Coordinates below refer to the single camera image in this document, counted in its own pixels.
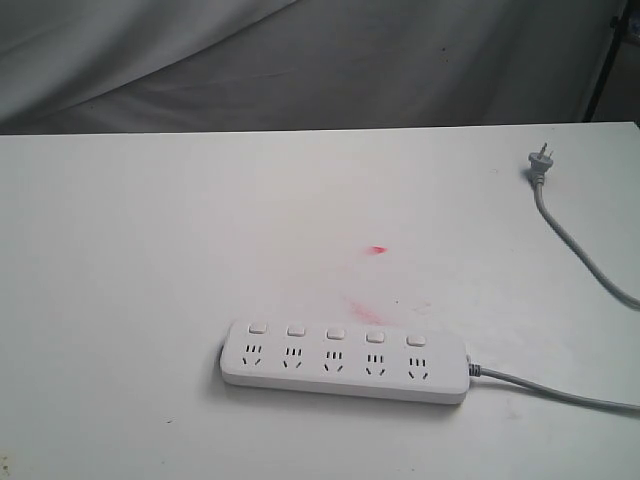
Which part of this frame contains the white five-outlet power strip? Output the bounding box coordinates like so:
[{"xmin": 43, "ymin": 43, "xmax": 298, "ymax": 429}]
[{"xmin": 220, "ymin": 321, "xmax": 470, "ymax": 405}]

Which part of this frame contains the grey backdrop cloth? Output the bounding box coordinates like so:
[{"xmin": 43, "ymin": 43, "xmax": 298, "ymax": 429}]
[{"xmin": 1, "ymin": 1, "xmax": 628, "ymax": 134}]

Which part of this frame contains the black tripod stand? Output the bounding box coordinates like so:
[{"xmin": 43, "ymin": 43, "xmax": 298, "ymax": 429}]
[{"xmin": 582, "ymin": 0, "xmax": 633, "ymax": 123}]

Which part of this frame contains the grey plug with cable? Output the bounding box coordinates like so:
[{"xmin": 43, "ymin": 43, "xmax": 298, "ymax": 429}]
[{"xmin": 465, "ymin": 140, "xmax": 640, "ymax": 414}]

